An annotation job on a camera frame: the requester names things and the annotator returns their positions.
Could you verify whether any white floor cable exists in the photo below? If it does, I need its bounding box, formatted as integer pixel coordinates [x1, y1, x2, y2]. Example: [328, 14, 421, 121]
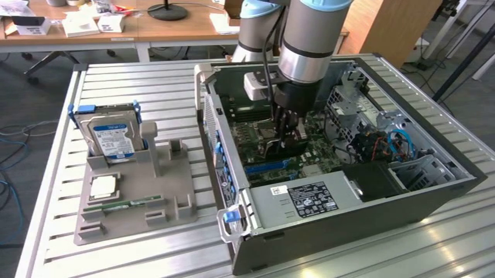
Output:
[0, 120, 57, 137]

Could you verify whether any metal disk bay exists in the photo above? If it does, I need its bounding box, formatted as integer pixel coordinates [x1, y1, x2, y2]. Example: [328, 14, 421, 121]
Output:
[387, 154, 457, 192]

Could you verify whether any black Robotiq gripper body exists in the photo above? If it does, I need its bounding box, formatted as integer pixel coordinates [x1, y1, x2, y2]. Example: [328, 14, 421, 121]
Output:
[269, 81, 320, 116]

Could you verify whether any metal drive cage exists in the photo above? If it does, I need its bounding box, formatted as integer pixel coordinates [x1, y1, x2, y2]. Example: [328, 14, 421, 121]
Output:
[323, 85, 389, 140]

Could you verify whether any white table frame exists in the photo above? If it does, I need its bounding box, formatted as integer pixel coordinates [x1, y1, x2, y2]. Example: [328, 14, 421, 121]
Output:
[420, 0, 495, 82]

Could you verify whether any grey power supply unit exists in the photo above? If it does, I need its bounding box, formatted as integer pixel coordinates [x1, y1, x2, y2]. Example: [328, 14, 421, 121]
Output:
[247, 170, 364, 229]

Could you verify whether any grey latch with blue clip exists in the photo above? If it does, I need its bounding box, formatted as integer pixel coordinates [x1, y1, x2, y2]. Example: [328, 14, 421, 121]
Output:
[216, 204, 248, 243]

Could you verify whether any white box with black print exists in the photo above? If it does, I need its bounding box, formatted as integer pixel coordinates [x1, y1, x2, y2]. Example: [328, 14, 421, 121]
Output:
[13, 16, 52, 36]

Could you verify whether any wooden cabinet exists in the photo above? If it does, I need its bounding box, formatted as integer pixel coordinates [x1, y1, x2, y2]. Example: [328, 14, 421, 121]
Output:
[336, 0, 443, 70]

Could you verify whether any orange wire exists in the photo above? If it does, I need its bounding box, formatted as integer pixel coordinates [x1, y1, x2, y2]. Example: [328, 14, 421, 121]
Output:
[369, 136, 388, 162]

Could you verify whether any green RAM stick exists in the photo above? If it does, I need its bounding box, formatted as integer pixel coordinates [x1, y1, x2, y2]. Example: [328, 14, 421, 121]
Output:
[84, 195, 162, 212]

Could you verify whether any white booklet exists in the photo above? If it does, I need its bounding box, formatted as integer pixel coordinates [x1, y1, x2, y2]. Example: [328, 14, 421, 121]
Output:
[209, 13, 241, 35]

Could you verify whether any black open PC case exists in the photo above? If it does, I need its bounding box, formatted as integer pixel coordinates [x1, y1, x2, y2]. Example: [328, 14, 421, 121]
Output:
[192, 56, 488, 276]

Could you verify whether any black lamp base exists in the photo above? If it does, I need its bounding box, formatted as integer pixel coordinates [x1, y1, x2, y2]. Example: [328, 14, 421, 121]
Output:
[146, 0, 189, 21]

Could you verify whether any blue expansion slot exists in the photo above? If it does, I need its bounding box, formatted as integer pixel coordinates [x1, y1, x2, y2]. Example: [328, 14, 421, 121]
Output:
[245, 160, 291, 174]

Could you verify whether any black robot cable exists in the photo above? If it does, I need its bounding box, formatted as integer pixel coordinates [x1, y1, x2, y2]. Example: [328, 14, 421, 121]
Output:
[260, 0, 289, 102]

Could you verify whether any green motherboard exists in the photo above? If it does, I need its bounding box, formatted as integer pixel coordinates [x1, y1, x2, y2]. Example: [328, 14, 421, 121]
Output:
[227, 104, 341, 186]

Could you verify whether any small white printed box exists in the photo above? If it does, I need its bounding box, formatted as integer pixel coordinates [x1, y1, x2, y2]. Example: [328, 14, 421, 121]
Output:
[96, 14, 126, 33]

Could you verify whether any black tripod pole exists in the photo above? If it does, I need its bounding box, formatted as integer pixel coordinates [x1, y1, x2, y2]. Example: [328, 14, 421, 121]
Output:
[431, 28, 495, 102]

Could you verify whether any brown cardboard box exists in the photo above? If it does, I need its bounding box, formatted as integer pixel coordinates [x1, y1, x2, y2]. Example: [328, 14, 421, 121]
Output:
[224, 0, 244, 20]

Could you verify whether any open white cardboard box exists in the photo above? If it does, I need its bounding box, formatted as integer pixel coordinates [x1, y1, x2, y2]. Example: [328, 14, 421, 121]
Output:
[61, 11, 101, 38]

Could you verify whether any silver CPU chip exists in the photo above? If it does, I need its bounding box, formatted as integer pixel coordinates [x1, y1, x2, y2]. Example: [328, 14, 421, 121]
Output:
[89, 175, 118, 200]

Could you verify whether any wooden desk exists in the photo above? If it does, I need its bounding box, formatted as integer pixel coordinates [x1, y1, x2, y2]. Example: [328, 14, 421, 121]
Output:
[0, 0, 348, 63]

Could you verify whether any blue wire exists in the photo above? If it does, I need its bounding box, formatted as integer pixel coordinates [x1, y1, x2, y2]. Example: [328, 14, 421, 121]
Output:
[385, 130, 417, 162]

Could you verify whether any hard disk in blue caddy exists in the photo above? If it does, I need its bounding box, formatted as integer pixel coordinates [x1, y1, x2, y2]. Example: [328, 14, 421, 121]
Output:
[68, 100, 144, 163]

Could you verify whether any blue floor cable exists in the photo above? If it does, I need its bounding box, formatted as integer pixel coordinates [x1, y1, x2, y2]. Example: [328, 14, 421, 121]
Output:
[0, 138, 30, 247]

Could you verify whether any black chair base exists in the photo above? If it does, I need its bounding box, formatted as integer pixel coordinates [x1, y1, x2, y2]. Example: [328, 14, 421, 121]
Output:
[21, 51, 81, 85]

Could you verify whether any grey parts rack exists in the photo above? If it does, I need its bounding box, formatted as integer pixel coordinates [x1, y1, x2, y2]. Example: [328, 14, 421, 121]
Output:
[72, 121, 200, 247]

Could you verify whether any black graphics card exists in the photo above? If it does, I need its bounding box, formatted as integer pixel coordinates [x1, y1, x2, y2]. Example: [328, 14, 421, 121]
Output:
[260, 130, 309, 160]

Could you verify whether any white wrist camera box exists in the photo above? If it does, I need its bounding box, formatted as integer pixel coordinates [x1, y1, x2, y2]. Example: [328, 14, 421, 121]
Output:
[243, 71, 281, 101]

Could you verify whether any CPU socket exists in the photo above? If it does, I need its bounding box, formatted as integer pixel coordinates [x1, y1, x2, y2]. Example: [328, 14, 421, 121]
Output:
[251, 120, 277, 143]

